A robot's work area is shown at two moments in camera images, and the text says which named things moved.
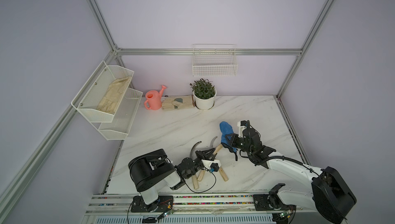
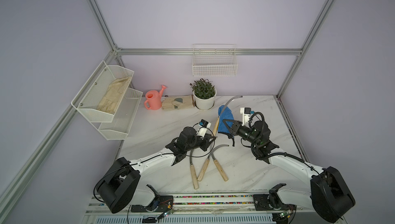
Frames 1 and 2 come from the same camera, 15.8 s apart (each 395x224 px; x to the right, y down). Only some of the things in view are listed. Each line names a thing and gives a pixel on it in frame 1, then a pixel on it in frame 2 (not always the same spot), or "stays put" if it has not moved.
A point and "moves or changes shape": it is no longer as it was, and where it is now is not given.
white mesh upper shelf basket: (87, 100) stays put
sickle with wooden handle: (223, 173) -> (217, 122)
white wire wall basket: (214, 60) stays put
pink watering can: (154, 98) stays put
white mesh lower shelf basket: (119, 128) stays put
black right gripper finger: (229, 141) -> (235, 127)
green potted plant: (203, 89) stays put
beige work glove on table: (171, 102) stays put
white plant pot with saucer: (203, 104) stays put
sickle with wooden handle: (195, 181) stays put
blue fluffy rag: (226, 129) moves or changes shape
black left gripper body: (198, 166) -> (197, 143)
